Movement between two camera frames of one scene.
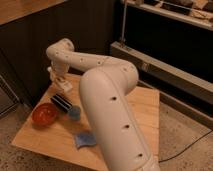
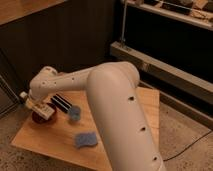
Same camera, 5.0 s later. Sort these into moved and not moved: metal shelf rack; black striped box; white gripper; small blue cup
Moved: white gripper
Not moved: metal shelf rack; small blue cup; black striped box
